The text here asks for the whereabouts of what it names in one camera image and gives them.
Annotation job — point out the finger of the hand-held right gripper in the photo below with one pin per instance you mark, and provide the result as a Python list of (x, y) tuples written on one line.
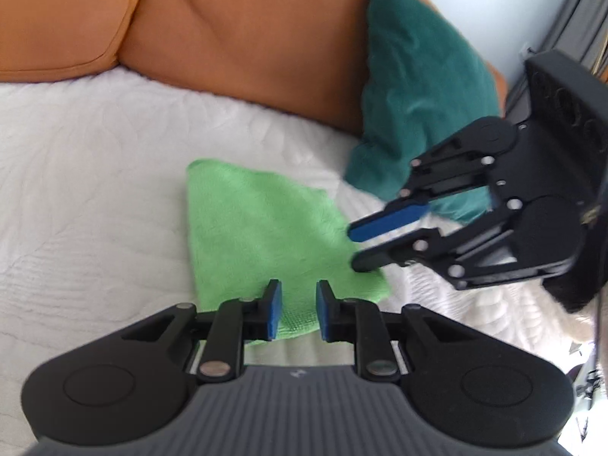
[(394, 251), (384, 221)]

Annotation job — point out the dark cloth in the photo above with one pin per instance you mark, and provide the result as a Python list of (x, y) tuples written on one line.
[(577, 289)]

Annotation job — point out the white quilted blanket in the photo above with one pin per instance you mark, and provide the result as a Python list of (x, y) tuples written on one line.
[(95, 190)]

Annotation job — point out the large orange back cushion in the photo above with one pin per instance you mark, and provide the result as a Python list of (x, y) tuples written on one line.
[(247, 33)]

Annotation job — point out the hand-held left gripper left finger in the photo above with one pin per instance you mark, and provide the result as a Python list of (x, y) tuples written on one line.
[(274, 308)]

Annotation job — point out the green towel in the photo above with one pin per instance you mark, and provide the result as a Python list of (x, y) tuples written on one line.
[(247, 228)]

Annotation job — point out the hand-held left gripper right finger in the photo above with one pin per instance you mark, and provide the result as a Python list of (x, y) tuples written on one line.
[(324, 308)]

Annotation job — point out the dark green velvet pillow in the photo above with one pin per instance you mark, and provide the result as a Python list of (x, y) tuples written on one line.
[(418, 85)]

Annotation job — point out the grey curtain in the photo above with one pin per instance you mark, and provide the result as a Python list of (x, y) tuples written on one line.
[(577, 14)]

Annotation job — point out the small orange back cushion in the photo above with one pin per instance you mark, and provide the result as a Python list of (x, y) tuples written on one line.
[(61, 14)]

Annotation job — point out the white wall outlet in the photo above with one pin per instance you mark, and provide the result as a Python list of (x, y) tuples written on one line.
[(527, 50)]

